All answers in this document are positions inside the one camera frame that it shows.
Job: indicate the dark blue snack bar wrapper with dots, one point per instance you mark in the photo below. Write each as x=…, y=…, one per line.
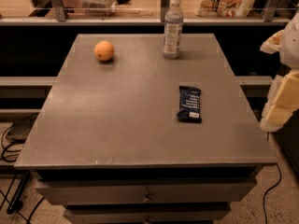
x=189, y=104

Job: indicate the black power adapter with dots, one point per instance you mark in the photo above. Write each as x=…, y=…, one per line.
x=19, y=131

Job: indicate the orange fruit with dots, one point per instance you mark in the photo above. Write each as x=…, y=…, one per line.
x=104, y=51

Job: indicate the clear plastic storage box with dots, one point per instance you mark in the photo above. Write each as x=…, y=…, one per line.
x=98, y=8

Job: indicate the clear blue plastic water bottle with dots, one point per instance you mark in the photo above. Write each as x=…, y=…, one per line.
x=173, y=21

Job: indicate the grey drawer cabinet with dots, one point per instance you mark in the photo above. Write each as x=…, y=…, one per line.
x=107, y=144

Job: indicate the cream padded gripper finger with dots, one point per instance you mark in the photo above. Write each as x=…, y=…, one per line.
x=282, y=101

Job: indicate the printed snack bag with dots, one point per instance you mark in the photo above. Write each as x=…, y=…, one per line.
x=224, y=8

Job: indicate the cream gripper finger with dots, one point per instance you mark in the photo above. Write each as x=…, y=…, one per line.
x=272, y=44

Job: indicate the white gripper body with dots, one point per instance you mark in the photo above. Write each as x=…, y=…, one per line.
x=291, y=47

